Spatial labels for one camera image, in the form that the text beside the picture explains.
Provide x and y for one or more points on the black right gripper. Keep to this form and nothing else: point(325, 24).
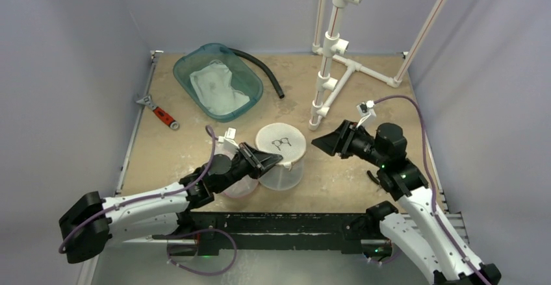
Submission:
point(347, 136)

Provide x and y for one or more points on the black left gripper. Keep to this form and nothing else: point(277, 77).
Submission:
point(258, 162)

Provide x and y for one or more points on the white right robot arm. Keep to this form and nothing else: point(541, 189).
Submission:
point(434, 245)

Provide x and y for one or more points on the pink-trimmed white laundry bag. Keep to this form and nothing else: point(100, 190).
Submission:
point(241, 188)

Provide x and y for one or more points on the white cloth in basin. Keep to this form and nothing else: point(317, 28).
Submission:
point(212, 85)

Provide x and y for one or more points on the teal plastic basin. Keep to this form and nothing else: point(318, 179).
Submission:
point(244, 78)

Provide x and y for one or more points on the white PVC pipe rack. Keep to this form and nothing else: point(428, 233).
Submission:
point(335, 69)

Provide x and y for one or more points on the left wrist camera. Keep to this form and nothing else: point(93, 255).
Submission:
point(226, 143)

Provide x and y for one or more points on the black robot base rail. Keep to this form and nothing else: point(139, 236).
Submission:
point(347, 233)

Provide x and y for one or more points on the red-handled adjustable wrench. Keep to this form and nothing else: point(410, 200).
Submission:
point(165, 117)

